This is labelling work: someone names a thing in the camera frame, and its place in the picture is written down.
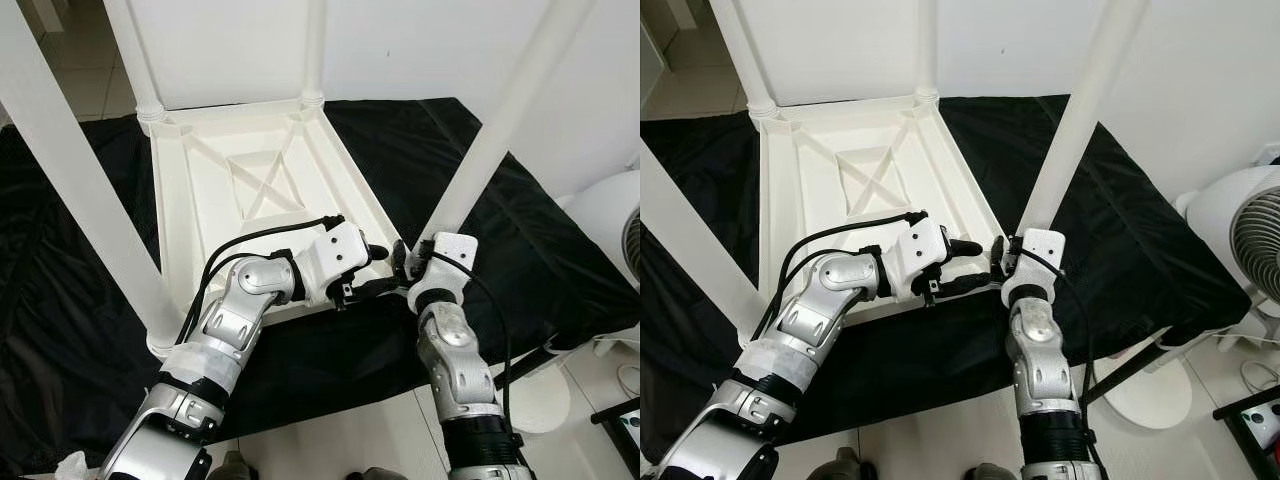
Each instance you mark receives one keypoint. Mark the grey right robot foot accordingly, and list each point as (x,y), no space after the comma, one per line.
(375,474)
(990,473)

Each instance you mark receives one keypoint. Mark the grey left robot foot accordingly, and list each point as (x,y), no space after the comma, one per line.
(838,466)
(233,467)

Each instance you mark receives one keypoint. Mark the white fan head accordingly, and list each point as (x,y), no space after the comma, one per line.
(1225,225)
(600,220)

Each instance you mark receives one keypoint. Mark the black metal worktable leg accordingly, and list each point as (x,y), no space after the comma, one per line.
(525,367)
(1125,372)

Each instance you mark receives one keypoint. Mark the grey robot foot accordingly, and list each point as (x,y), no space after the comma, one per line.
(990,473)
(838,466)
(375,474)
(233,467)

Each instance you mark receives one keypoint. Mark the white cloth shoulder wrap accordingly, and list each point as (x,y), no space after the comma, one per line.
(72,466)

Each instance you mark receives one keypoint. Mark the black floor object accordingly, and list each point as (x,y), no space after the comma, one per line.
(1250,432)
(618,435)

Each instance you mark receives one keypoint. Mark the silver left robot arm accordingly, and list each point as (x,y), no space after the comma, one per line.
(825,305)
(235,315)

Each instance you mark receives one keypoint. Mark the white plastic table leg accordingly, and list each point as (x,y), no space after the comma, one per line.
(500,110)
(70,180)
(135,50)
(313,50)
(690,240)
(745,50)
(927,50)
(1080,110)

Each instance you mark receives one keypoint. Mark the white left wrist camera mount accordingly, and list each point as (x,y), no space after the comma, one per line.
(920,248)
(335,250)

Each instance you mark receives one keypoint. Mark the black tablecloth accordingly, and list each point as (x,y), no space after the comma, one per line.
(1150,250)
(560,260)

